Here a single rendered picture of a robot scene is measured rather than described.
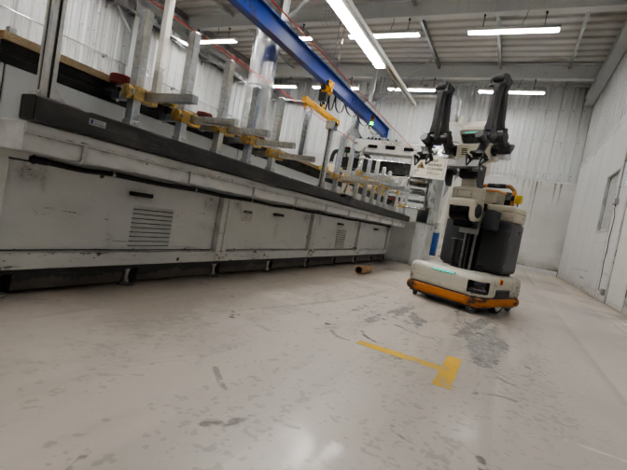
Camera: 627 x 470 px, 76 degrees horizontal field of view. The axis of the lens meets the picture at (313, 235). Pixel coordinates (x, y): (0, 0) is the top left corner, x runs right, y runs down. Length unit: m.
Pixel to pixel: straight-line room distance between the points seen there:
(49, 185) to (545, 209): 11.54
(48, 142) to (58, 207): 0.38
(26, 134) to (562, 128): 12.09
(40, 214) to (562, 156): 11.88
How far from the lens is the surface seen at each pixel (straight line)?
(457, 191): 3.25
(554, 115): 12.73
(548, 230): 12.23
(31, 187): 1.82
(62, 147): 1.61
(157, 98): 1.71
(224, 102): 2.10
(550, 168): 12.43
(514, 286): 3.47
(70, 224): 1.92
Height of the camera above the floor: 0.49
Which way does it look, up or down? 3 degrees down
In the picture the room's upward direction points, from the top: 10 degrees clockwise
